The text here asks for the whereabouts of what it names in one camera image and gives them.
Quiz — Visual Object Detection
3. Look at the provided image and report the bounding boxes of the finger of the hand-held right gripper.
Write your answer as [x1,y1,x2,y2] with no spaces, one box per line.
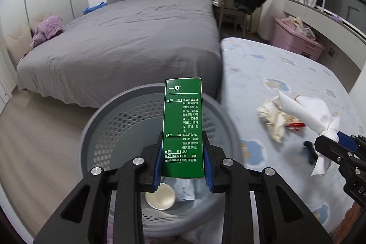
[337,132,366,156]
[314,134,362,174]

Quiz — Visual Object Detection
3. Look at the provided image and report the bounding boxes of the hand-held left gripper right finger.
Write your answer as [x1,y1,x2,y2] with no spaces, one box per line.
[202,131,334,244]

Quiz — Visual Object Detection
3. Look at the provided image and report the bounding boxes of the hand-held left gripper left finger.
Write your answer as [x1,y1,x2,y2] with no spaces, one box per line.
[33,131,165,244]

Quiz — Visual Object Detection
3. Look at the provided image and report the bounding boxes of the red striped paper cup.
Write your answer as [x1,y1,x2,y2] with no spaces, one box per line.
[145,182,176,210]

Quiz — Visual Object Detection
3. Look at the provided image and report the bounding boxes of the white plastic packet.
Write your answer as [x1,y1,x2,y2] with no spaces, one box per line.
[172,178,205,201]

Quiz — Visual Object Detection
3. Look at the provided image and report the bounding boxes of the white tissue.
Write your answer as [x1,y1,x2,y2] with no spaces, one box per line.
[279,90,342,177]

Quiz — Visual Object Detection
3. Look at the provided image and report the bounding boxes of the green medicine box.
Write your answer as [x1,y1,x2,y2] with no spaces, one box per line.
[161,78,207,178]

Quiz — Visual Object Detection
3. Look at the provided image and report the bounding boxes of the grey perforated plastic basket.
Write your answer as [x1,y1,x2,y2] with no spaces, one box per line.
[78,84,243,244]

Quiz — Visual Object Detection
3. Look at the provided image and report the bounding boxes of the patterned snack wrapper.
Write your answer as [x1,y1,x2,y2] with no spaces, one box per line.
[286,115,306,130]

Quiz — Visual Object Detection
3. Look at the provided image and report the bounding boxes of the blue printed fleece blanket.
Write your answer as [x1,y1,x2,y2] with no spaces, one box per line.
[220,38,366,236]

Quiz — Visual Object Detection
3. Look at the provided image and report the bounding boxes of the crumpled paper tissue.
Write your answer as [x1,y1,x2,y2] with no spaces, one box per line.
[256,98,286,143]

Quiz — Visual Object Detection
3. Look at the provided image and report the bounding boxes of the pink plastic storage box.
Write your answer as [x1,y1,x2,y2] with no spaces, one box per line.
[270,17,325,63]

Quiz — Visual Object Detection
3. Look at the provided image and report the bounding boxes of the bed with grey sheet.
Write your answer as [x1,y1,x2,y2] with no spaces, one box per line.
[16,0,222,110]

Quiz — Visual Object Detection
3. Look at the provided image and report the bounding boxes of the pile of pale clothes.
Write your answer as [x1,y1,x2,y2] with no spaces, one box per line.
[282,15,316,40]

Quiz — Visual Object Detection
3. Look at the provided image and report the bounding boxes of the white window ledge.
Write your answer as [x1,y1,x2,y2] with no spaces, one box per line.
[283,0,366,73]

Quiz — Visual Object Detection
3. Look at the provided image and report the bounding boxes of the beige chair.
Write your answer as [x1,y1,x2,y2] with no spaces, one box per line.
[216,0,258,33]

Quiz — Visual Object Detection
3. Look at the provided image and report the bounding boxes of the blue cloth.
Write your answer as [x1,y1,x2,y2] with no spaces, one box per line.
[83,2,107,14]

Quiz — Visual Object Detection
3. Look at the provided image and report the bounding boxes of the purple knitted clothes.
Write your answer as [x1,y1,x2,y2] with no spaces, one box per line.
[30,15,63,48]

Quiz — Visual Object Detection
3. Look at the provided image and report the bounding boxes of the beige cushioned stool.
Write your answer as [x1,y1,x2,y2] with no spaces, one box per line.
[6,18,33,62]

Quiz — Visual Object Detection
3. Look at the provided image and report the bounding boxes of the black hair tie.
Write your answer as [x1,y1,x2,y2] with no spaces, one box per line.
[304,141,318,165]

